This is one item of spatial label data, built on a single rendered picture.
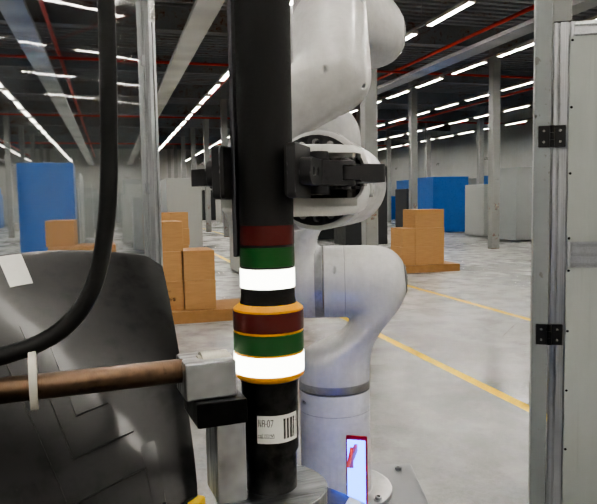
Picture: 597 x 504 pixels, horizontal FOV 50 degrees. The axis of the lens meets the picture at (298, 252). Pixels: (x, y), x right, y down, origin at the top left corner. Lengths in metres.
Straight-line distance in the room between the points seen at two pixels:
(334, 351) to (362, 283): 0.12
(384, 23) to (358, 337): 0.48
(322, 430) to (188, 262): 6.92
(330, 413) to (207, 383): 0.70
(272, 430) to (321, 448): 0.70
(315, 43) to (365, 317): 0.48
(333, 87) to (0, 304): 0.40
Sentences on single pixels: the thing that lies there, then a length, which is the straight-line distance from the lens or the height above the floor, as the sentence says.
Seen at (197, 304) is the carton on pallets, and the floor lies 0.21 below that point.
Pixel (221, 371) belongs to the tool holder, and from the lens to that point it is 0.38.
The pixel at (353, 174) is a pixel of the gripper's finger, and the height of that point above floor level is 1.48.
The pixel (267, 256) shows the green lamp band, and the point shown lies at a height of 1.43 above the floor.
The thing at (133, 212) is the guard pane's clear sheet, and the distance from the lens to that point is 1.76.
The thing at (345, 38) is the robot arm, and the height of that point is 1.64.
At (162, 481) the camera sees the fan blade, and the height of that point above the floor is 1.30.
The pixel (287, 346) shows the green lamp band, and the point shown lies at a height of 1.38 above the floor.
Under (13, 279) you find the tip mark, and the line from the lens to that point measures 0.51.
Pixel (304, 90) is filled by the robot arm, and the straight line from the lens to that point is 0.70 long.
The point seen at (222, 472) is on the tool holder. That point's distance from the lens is 0.40.
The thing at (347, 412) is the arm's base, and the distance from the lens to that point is 1.07.
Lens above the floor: 1.47
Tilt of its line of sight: 5 degrees down
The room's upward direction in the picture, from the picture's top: 1 degrees counter-clockwise
